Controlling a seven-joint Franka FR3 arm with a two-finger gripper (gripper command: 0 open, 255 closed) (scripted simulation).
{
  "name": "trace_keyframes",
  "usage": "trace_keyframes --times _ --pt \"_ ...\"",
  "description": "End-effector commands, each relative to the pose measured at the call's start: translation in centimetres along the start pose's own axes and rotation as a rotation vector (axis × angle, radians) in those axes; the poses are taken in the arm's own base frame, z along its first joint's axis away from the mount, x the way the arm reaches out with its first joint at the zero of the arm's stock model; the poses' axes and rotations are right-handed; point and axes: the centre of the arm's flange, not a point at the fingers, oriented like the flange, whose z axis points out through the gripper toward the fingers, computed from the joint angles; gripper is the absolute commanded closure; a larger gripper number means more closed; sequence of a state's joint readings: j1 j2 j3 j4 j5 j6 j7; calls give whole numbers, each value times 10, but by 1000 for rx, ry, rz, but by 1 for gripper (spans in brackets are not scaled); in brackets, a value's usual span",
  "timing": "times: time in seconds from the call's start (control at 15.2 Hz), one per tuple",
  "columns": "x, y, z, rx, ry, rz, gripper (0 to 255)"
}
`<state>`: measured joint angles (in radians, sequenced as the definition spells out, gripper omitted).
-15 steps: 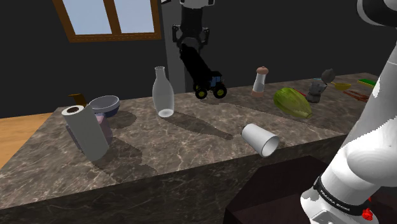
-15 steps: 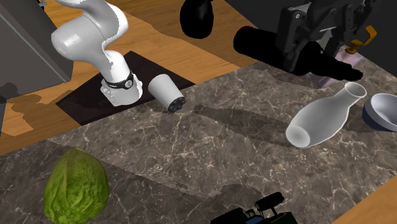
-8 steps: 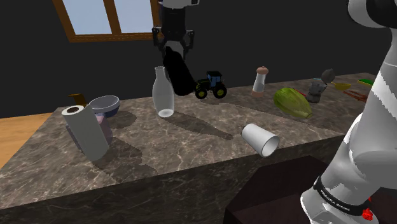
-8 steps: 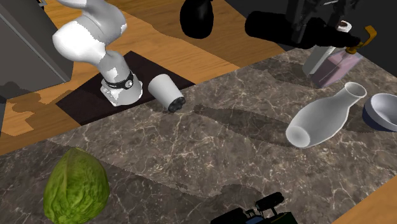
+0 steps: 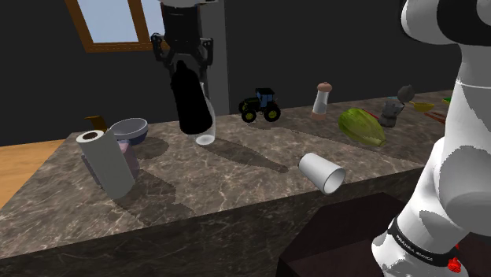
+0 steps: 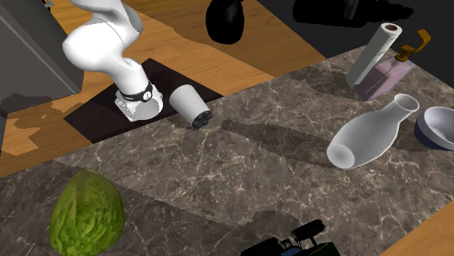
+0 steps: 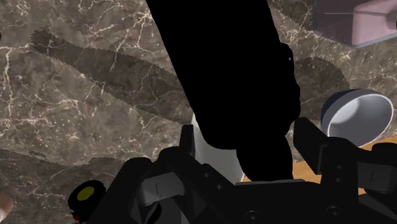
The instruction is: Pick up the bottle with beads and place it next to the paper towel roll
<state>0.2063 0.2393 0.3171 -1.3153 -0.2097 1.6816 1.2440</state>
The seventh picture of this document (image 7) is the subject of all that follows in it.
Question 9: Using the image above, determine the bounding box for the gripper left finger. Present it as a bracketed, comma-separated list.
[90, 123, 237, 224]

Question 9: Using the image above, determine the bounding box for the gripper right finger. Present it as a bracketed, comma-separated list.
[293, 117, 397, 224]

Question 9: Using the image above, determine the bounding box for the white rounded object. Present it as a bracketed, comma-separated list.
[191, 112, 246, 184]

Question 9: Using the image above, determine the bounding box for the blue cup white inside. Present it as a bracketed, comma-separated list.
[320, 88, 395, 148]

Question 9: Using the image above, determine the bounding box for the black knob with yellow cap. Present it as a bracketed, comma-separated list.
[67, 179, 107, 223]

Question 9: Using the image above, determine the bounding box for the tall black object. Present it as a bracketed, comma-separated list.
[144, 0, 302, 182]

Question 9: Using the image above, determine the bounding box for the pink box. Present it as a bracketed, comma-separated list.
[312, 0, 397, 49]

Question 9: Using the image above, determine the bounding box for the pale pink rounded object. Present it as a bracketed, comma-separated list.
[0, 193, 15, 221]

